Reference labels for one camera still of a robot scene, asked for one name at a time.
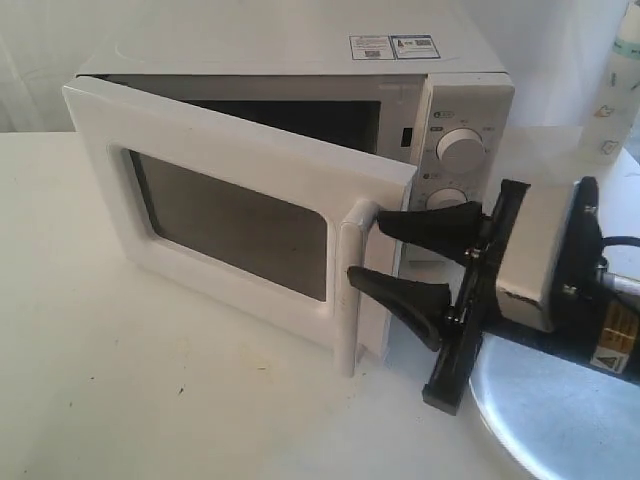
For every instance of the white printed plastic bottle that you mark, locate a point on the white printed plastic bottle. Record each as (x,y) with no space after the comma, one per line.
(616,103)

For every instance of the white microwave door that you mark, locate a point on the white microwave door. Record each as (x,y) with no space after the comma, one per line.
(264,220)

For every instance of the lower white control knob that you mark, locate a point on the lower white control knob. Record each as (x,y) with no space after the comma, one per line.
(445,197)

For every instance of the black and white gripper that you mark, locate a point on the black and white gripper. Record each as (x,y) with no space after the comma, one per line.
(528,268)

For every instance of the upper white control knob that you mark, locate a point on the upper white control knob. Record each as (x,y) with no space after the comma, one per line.
(460,151)

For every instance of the white microwave oven body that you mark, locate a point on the white microwave oven body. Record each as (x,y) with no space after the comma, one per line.
(391,88)

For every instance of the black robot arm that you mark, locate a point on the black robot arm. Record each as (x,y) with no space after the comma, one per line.
(616,305)

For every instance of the white control knob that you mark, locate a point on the white control knob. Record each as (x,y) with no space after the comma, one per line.
(460,151)
(445,197)

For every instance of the round silver metal plate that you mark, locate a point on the round silver metal plate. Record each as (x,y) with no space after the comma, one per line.
(556,419)

